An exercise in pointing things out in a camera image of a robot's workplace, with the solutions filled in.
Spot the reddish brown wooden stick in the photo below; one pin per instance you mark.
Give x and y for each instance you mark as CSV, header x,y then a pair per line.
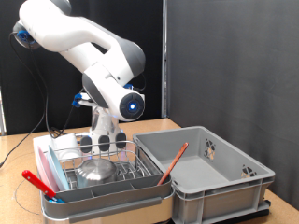
x,y
173,163

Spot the white plastic box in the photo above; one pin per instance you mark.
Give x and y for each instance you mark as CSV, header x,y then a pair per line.
x,y
42,143

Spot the blue wrist camera bracket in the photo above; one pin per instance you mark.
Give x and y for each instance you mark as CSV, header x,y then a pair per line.
x,y
77,100

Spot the white plastic mug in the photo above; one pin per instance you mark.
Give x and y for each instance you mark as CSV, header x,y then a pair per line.
x,y
67,143

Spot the light blue plate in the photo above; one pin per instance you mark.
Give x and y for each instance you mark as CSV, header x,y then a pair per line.
x,y
59,171

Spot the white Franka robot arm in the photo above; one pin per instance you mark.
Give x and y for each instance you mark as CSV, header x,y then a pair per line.
x,y
102,87

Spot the pink plate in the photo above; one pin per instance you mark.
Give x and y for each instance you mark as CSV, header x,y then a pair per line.
x,y
43,168

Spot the black backdrop curtain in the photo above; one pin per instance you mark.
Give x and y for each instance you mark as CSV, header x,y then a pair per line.
x,y
9,93

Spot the grey dish rack base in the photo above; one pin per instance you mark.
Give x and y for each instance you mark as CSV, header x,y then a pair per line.
x,y
109,199

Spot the grey metal post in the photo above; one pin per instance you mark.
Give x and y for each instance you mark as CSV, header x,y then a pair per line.
x,y
2,112
164,62

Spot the grey plastic crate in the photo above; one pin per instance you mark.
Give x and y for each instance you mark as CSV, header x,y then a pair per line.
x,y
218,202

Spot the dark grey backdrop curtain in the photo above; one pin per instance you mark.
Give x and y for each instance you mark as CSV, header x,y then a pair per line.
x,y
249,62

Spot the stainless steel pot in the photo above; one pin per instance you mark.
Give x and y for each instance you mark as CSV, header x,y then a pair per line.
x,y
96,171

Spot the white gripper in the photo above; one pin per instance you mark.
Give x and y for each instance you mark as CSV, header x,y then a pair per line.
x,y
88,104

